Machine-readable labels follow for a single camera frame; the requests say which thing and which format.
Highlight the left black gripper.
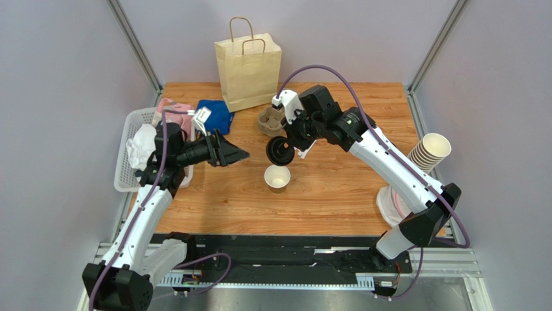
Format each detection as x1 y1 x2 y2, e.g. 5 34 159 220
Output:
176 128 249 168

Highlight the black plastic cup lid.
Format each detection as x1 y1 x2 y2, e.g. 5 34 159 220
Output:
266 136 295 167

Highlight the brown paper coffee cup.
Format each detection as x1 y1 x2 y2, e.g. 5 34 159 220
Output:
264 165 291 194

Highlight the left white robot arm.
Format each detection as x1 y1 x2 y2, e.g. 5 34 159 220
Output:
82 121 249 310

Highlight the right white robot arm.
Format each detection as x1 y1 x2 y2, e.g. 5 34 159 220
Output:
271 85 461 271

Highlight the bundle of white wrapped straws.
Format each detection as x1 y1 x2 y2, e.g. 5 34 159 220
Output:
295 141 316 159

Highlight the grey pulp cup carrier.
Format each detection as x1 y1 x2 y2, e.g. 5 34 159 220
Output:
257 106 285 137

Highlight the blue folded cloth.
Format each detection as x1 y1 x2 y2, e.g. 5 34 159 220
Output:
197 99 235 135

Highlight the pink cloth bag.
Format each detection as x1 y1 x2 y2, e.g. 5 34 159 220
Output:
151 98 194 140

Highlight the brown paper bag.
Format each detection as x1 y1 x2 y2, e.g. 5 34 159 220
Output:
214 16 282 112

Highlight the white crumpled cloth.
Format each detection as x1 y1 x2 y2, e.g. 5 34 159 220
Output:
125 124 157 171

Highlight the white plastic basket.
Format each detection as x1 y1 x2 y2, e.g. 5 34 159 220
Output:
114 108 196 192

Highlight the stack of paper cups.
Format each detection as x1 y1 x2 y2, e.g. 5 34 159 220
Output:
407 133 452 174

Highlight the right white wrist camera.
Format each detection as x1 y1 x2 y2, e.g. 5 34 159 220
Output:
271 89 305 124

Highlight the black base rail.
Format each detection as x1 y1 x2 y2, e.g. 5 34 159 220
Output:
160 235 417 290

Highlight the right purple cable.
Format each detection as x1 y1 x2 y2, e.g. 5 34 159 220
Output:
275 64 471 301

